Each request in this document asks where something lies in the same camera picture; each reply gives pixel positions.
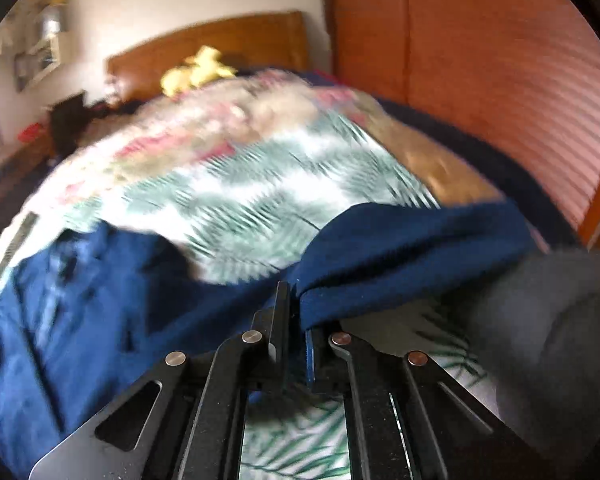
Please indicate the yellow plush toy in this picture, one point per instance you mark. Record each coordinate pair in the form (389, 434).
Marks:
(196, 71)

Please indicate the wooden louvred wardrobe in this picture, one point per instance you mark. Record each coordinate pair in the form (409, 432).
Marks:
(523, 75)

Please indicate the palm leaf bed sheet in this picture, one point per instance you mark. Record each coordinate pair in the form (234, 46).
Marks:
(246, 215)

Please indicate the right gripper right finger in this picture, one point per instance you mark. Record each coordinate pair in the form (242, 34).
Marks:
(407, 418)

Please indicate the navy blue suit jacket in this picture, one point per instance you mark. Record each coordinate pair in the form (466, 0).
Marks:
(82, 319)

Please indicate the red bowl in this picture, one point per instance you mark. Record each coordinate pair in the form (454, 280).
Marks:
(31, 133)

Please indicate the dark grey garment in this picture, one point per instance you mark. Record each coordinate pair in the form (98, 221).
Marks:
(536, 331)

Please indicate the floral quilt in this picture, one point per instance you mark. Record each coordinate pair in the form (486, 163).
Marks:
(217, 119)

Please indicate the white wall shelf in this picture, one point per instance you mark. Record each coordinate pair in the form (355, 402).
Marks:
(36, 36)

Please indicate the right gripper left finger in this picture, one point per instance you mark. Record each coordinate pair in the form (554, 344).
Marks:
(184, 418)

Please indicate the wooden chair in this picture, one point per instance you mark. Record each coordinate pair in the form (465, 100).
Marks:
(66, 121)

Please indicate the wooden desk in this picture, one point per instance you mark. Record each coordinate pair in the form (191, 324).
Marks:
(23, 167)

